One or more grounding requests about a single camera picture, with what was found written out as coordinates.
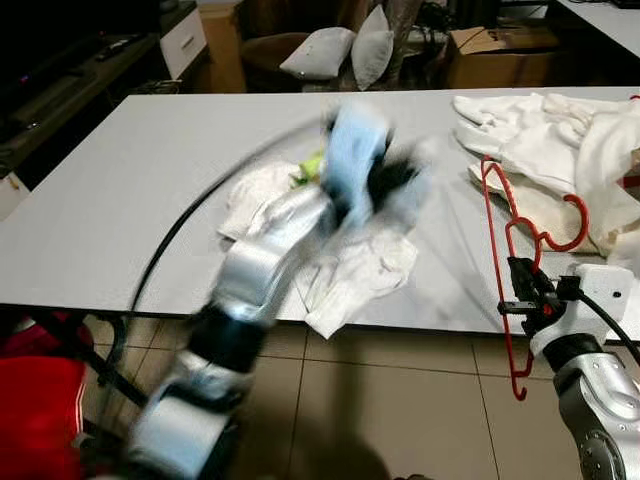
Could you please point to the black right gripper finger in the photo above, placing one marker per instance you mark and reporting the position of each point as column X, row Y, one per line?
column 533, row 278
column 516, row 275

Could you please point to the red plastic hanger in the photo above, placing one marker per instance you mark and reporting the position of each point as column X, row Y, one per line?
column 587, row 222

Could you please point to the white printed t-shirt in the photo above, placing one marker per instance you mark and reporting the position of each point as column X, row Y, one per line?
column 350, row 280

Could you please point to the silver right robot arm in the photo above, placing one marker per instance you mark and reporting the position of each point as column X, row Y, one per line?
column 600, row 410

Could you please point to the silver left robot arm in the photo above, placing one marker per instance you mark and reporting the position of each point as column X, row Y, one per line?
column 250, row 270

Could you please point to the light grey pillow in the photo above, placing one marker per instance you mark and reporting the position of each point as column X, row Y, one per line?
column 372, row 50
column 320, row 52

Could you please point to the white crumpled garment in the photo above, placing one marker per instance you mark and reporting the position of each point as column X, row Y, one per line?
column 530, row 130

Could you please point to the open cardboard box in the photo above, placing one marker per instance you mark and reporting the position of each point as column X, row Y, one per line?
column 500, row 65

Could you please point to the brown chair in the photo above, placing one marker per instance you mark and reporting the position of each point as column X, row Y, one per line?
column 258, row 60

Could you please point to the white drawer unit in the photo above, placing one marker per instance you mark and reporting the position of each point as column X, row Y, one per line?
column 185, row 42

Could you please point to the grey folding table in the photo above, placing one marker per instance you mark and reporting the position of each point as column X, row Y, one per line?
column 610, row 22

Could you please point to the dark tv stand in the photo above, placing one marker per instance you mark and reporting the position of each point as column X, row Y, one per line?
column 60, row 100

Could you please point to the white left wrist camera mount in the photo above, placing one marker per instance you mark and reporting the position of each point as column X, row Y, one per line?
column 355, row 160

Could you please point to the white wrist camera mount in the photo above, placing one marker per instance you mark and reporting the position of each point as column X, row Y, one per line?
column 605, row 295
column 355, row 160

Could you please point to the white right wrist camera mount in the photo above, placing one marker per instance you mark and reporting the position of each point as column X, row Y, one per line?
column 605, row 295

